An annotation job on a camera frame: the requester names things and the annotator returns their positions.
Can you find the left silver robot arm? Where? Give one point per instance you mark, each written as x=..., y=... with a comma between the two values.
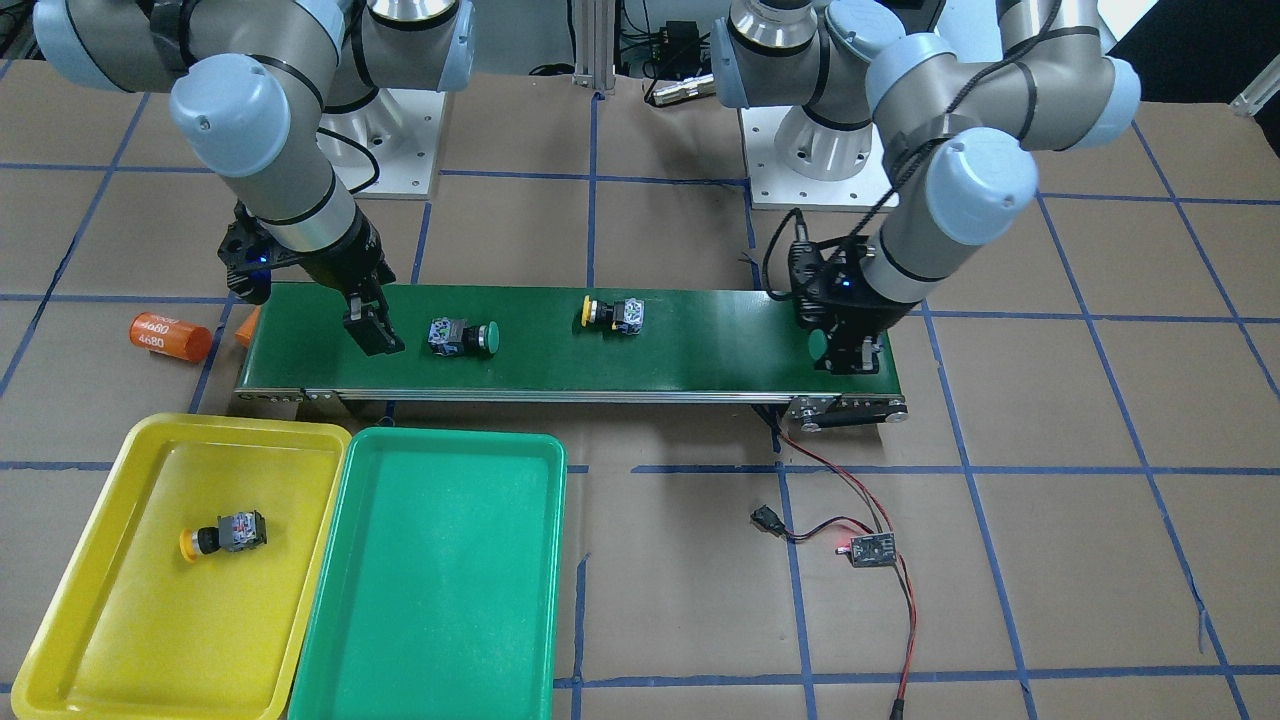
x=958, y=139

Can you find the plain orange cylinder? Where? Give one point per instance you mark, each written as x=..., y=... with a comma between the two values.
x=246, y=330

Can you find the aluminium frame post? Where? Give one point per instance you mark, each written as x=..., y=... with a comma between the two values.
x=594, y=42

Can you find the green conveyor belt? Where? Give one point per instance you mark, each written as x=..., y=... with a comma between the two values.
x=696, y=347

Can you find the yellow button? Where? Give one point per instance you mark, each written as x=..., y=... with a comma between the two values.
x=625, y=316
x=234, y=533

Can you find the green plastic tray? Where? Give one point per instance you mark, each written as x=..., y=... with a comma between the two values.
x=439, y=588

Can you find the green button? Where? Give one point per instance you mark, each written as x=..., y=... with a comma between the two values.
x=448, y=336
x=817, y=343

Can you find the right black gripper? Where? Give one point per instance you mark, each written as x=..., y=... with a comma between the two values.
x=345, y=257

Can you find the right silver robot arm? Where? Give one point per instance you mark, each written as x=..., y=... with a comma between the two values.
x=249, y=83

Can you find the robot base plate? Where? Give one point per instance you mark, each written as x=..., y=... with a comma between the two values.
x=388, y=148
x=793, y=162

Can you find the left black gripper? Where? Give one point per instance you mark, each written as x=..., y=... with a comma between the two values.
x=862, y=313

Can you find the orange cylinder with 4680 print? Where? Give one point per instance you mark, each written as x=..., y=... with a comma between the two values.
x=170, y=337

